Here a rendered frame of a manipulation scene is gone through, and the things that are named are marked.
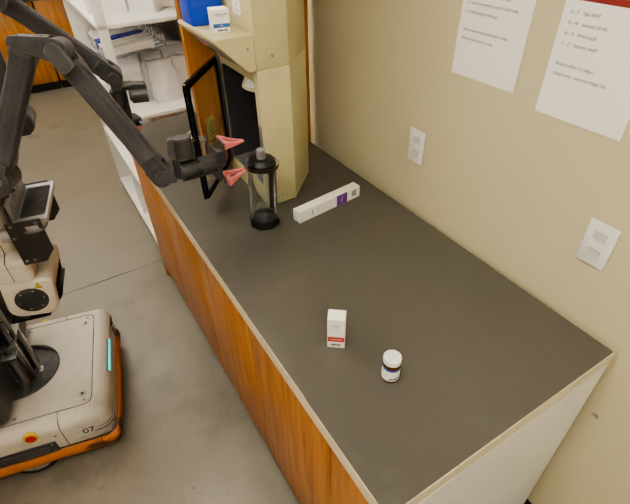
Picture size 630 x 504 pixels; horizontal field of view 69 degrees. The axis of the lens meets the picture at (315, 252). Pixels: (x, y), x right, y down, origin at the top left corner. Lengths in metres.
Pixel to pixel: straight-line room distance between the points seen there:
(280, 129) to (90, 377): 1.27
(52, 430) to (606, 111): 2.02
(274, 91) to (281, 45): 0.13
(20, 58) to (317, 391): 1.04
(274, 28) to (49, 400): 1.60
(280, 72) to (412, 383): 0.97
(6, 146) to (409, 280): 1.13
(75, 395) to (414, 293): 1.41
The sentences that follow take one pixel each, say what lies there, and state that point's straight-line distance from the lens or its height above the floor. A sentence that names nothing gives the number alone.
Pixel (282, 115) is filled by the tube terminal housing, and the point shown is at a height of 1.26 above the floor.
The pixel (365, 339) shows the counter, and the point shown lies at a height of 0.94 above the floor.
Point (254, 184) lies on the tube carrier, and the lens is 1.45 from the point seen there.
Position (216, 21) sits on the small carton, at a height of 1.54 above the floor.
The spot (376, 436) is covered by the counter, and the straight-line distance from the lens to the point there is 1.03.
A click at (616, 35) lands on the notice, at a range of 1.15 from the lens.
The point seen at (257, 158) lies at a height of 1.18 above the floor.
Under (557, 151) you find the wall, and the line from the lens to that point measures 1.25.
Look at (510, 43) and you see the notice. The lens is 1.29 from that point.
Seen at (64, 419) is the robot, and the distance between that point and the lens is 2.08.
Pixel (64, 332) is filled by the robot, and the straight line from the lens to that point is 2.38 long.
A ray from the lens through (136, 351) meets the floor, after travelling 2.55.
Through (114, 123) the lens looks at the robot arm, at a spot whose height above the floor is 1.36.
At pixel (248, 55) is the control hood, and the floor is 1.46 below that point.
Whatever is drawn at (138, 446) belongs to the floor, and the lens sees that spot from 2.22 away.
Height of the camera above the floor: 1.83
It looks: 39 degrees down
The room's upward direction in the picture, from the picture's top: 1 degrees counter-clockwise
